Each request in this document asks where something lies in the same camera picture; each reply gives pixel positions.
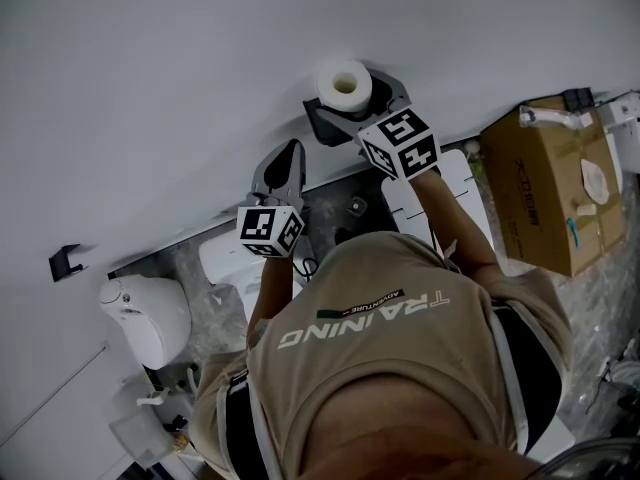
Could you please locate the white flat panel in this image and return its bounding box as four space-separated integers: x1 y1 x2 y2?
528 411 577 455

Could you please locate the clear plastic container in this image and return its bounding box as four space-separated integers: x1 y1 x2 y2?
108 406 175 470

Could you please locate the clear plastic parts packet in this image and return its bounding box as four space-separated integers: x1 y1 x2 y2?
518 105 595 131

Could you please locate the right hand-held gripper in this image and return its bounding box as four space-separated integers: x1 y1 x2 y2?
313 69 442 182

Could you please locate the white toilet with lid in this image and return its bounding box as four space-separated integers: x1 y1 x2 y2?
98 274 193 371

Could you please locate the beige printed T-shirt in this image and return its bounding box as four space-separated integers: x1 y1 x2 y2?
192 231 574 480

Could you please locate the white foam board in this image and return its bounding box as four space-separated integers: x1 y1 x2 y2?
381 149 496 260

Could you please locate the black cable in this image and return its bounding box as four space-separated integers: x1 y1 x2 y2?
291 256 319 283

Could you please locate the person's right forearm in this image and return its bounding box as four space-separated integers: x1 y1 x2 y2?
413 170 501 280

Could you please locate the white appliance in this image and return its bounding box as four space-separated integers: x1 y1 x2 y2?
598 89 640 175

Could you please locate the brown cardboard box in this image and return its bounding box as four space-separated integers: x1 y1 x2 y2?
478 98 627 278

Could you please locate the black wall hook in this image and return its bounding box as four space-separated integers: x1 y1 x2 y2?
48 243 89 283

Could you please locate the black harness strap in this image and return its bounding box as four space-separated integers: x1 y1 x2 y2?
223 370 274 480
491 301 565 455

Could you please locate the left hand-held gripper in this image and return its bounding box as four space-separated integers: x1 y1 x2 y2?
235 138 308 260

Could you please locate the person's left forearm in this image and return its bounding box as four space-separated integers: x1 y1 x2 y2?
246 255 302 354

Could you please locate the black toilet paper holder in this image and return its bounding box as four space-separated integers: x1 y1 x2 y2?
302 96 351 148

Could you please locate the white round paper piece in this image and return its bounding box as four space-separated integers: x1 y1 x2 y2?
580 159 610 203

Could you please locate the black wall socket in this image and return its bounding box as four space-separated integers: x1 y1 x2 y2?
564 88 594 110

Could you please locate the white toilet paper roll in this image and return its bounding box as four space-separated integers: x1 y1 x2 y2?
316 56 374 114

